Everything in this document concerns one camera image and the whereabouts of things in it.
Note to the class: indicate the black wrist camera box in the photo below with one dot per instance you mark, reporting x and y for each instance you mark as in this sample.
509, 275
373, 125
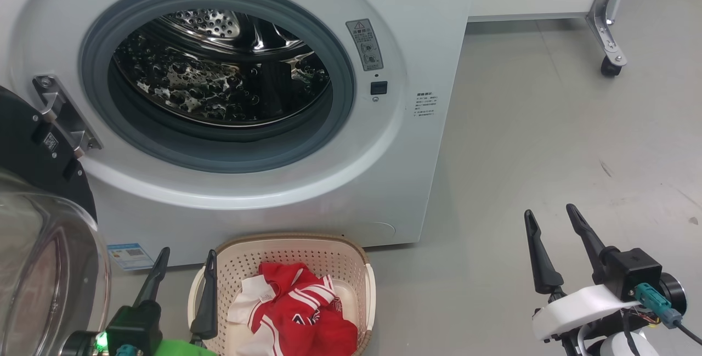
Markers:
630, 271
134, 326

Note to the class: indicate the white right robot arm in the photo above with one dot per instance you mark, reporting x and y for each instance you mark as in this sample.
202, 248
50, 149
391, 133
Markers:
620, 348

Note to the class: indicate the grey warning label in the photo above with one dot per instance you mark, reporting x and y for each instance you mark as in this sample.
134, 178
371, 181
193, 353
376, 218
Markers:
364, 44

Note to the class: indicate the cream basket with brown rim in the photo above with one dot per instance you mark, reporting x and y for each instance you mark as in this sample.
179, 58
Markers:
247, 268

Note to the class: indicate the blue energy label sticker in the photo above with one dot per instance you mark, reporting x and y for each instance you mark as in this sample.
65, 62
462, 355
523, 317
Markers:
130, 257

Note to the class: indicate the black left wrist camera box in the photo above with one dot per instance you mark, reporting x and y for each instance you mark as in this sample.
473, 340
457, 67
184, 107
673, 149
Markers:
134, 326

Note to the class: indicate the round filter cover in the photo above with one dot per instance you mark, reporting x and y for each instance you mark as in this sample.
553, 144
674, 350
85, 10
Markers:
381, 230

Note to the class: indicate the black caster wheel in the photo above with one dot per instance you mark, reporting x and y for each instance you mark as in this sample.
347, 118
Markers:
610, 68

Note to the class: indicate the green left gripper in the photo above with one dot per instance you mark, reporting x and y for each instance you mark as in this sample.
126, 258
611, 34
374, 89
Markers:
186, 349

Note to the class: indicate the silver metal cabinet leg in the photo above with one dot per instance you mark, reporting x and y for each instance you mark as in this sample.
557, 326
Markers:
606, 21

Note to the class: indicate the perforated steel washer drum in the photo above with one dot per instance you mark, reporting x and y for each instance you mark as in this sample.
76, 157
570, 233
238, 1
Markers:
219, 82

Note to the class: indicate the white front-load washing machine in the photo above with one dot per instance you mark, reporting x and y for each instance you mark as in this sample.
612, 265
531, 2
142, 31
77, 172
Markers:
274, 219

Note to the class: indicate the small printed text label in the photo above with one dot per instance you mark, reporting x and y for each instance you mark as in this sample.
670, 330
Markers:
425, 105

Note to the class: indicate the black round glass washer door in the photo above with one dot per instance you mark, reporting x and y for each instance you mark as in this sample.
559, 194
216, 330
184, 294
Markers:
33, 268

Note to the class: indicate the small white QR label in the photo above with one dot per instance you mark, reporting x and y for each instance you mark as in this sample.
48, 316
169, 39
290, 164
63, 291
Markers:
50, 142

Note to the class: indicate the black door latch socket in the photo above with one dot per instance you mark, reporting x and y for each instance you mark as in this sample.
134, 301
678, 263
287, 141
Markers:
378, 88

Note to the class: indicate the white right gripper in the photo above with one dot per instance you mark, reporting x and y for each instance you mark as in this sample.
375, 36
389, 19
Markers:
576, 306

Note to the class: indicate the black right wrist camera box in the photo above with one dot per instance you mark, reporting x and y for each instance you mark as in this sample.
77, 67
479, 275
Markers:
630, 271

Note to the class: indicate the red and white jersey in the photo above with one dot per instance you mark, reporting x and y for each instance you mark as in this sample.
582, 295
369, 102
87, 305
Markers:
307, 312

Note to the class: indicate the silver metal door hinge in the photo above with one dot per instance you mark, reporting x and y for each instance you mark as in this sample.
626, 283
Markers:
63, 112

